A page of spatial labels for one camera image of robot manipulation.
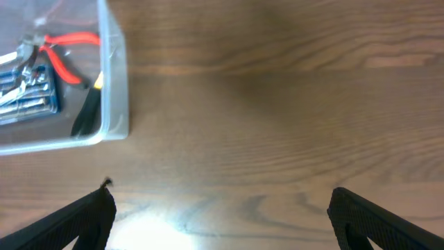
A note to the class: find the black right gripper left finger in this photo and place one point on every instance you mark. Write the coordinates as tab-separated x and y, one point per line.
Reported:
87	221

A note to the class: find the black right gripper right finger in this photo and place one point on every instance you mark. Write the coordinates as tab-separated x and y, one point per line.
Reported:
357	223

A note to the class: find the black yellow screwdriver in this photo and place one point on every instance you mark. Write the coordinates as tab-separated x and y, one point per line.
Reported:
84	123

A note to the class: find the blue screwdriver set case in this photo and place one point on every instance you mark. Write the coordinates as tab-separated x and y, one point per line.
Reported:
39	100

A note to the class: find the chrome ring wrench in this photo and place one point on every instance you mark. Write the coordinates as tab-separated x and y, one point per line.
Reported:
20	80

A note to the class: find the red black pliers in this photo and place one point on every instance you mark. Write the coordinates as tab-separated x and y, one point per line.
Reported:
54	46

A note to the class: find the clear plastic container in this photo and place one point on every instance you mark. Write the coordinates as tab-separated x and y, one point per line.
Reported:
20	17

